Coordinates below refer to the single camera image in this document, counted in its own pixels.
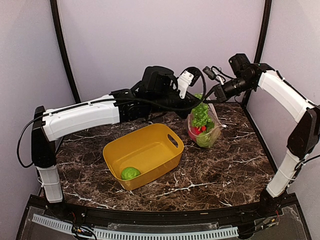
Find yellow plastic basket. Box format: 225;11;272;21
103;123;184;191

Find clear zip top bag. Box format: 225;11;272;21
186;103;226;148

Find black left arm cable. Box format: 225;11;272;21
16;66;208;169

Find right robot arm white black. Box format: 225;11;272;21
209;53;320;199

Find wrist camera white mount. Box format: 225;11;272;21
177;66;201;99
202;66;226;85

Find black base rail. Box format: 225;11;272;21
27;193;301;228

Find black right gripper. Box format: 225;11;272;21
202;74;255;103

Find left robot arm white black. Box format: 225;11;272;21
31;66;204;218

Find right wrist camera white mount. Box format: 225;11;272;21
202;66;226;85

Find black frame post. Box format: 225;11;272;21
49;0;81;104
253;0;272;63

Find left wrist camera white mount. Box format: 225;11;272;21
177;66;201;99

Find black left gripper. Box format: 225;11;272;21
149;84;201;119

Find green grape bunch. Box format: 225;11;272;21
191;102;215;129

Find left black frame post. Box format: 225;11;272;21
49;0;81;104

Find green chayote front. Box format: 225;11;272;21
120;167;141;181

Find white slotted cable duct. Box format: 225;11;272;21
32;214;239;240

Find right black frame post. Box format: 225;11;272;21
253;0;272;63

